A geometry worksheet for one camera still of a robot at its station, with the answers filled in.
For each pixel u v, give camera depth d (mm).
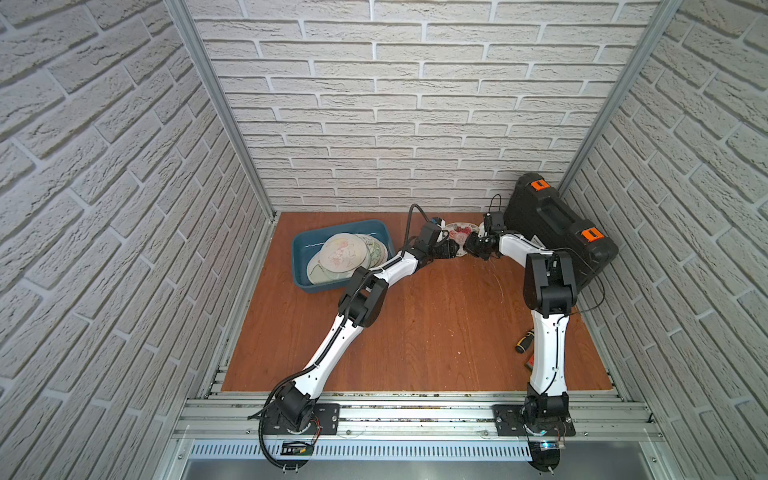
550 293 609
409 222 865
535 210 906
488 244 835
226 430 738
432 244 906
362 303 681
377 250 1068
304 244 1074
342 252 1035
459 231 1144
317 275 999
